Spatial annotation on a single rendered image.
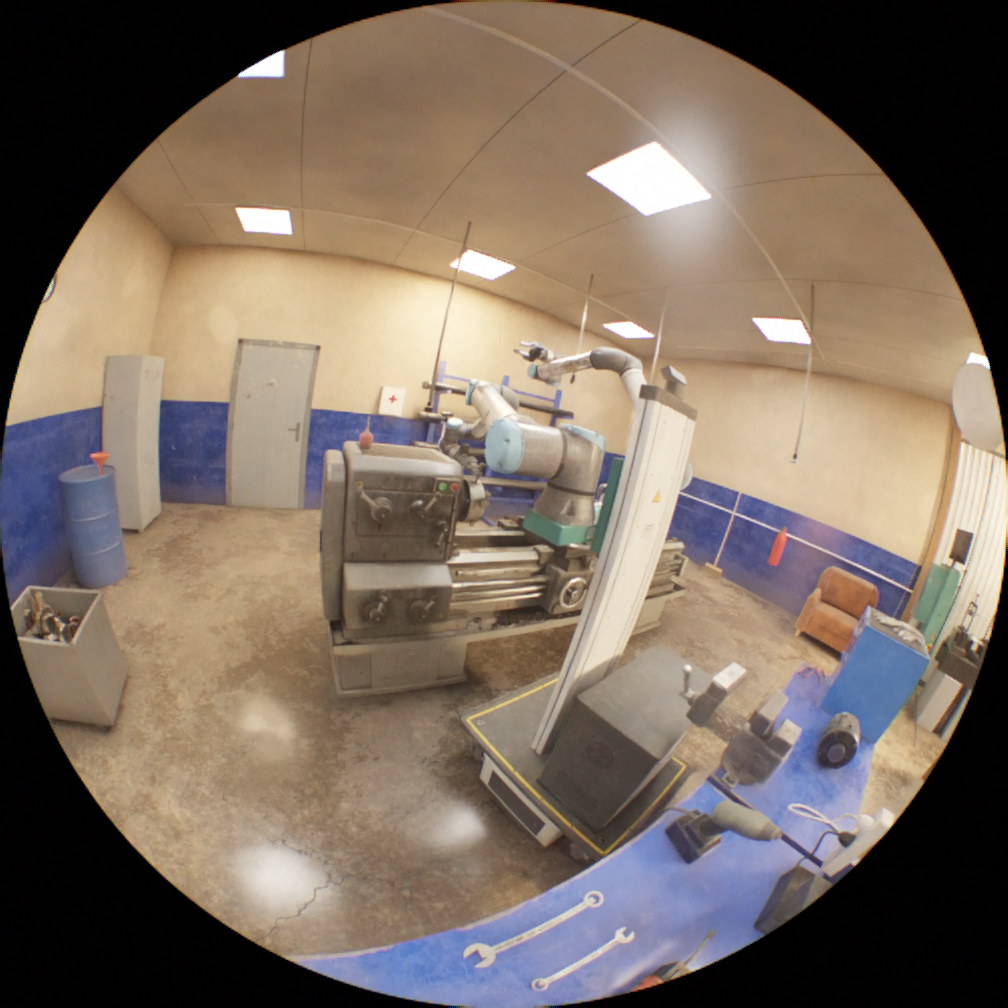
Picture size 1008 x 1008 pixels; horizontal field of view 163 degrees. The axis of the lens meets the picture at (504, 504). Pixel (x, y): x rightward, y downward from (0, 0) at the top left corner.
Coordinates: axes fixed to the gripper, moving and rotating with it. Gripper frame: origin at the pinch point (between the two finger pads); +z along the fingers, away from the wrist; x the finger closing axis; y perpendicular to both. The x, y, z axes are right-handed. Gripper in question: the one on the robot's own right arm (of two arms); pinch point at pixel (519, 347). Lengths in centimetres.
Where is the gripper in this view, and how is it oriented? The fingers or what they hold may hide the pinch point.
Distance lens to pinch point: 214.1
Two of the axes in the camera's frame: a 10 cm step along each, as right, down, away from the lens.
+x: -4.8, 3.9, 7.8
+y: 1.7, 9.2, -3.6
